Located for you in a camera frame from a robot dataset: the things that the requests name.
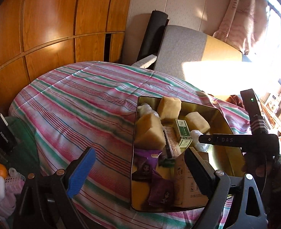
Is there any pink plastic basket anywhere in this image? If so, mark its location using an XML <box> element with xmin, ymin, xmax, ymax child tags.
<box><xmin>0</xmin><ymin>168</ymin><xmax>26</xmax><ymax>219</ymax></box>

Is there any yellow sponge block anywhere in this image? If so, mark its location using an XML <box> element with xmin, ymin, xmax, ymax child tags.
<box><xmin>185</xmin><ymin>112</ymin><xmax>211</xmax><ymax>134</ymax></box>
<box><xmin>157</xmin><ymin>96</ymin><xmax>182</xmax><ymax>122</ymax></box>
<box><xmin>134</xmin><ymin>113</ymin><xmax>166</xmax><ymax>149</ymax></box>

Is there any person's right hand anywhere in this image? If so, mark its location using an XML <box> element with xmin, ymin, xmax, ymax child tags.
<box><xmin>243</xmin><ymin>153</ymin><xmax>276</xmax><ymax>179</ymax></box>

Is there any wooden rack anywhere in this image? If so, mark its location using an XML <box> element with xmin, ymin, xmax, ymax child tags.
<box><xmin>260</xmin><ymin>88</ymin><xmax>281</xmax><ymax>139</ymax></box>

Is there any striped blanket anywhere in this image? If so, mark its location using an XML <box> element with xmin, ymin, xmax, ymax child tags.
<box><xmin>8</xmin><ymin>61</ymin><xmax>251</xmax><ymax>229</ymax></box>

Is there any brown cloth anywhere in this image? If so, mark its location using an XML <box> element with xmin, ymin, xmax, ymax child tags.
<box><xmin>227</xmin><ymin>95</ymin><xmax>245</xmax><ymax>108</ymax></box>

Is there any wooden wardrobe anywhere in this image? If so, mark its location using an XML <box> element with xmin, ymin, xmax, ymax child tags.
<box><xmin>0</xmin><ymin>0</ymin><xmax>134</xmax><ymax>124</ymax></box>

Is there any pink curtain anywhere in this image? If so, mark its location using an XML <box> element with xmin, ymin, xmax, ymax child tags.
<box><xmin>213</xmin><ymin>0</ymin><xmax>269</xmax><ymax>55</ymax></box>

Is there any gold tin box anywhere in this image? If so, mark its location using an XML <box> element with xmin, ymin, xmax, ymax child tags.
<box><xmin>130</xmin><ymin>96</ymin><xmax>247</xmax><ymax>213</ymax></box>

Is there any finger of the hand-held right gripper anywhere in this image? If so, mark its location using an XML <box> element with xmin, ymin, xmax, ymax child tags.
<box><xmin>199</xmin><ymin>134</ymin><xmax>227</xmax><ymax>146</ymax></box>

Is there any black box with white text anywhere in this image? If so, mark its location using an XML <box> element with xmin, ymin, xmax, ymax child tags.
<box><xmin>0</xmin><ymin>93</ymin><xmax>18</xmax><ymax>153</ymax></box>

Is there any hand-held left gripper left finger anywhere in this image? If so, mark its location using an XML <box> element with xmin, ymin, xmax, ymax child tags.
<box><xmin>13</xmin><ymin>147</ymin><xmax>97</xmax><ymax>229</ymax></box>

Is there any purple snack packet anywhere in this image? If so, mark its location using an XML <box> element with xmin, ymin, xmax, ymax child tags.
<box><xmin>133</xmin><ymin>148</ymin><xmax>163</xmax><ymax>182</ymax></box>
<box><xmin>147</xmin><ymin>172</ymin><xmax>175</xmax><ymax>208</ymax></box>

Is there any cracker packet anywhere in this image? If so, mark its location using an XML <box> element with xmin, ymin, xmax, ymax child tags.
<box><xmin>163</xmin><ymin>126</ymin><xmax>182</xmax><ymax>159</ymax></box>

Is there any grey yellow sofa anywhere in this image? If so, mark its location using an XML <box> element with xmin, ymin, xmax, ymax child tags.
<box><xmin>131</xmin><ymin>25</ymin><xmax>253</xmax><ymax>101</ymax></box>

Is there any black rolled mat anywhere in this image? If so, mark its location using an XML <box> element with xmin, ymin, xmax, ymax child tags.
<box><xmin>137</xmin><ymin>10</ymin><xmax>170</xmax><ymax>62</ymax></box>

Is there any green essential oil box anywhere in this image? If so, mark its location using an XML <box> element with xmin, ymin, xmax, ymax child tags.
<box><xmin>175</xmin><ymin>119</ymin><xmax>193</xmax><ymax>148</ymax></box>

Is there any brown cardboard box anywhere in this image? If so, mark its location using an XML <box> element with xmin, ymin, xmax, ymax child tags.
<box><xmin>174</xmin><ymin>151</ymin><xmax>211</xmax><ymax>208</ymax></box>

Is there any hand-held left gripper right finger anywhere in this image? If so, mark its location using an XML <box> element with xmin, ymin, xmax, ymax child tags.
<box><xmin>184</xmin><ymin>148</ymin><xmax>267</xmax><ymax>229</ymax></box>

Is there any white ball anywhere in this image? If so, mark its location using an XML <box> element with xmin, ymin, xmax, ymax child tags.
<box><xmin>137</xmin><ymin>102</ymin><xmax>159</xmax><ymax>117</ymax></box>
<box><xmin>190</xmin><ymin>129</ymin><xmax>209</xmax><ymax>152</ymax></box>

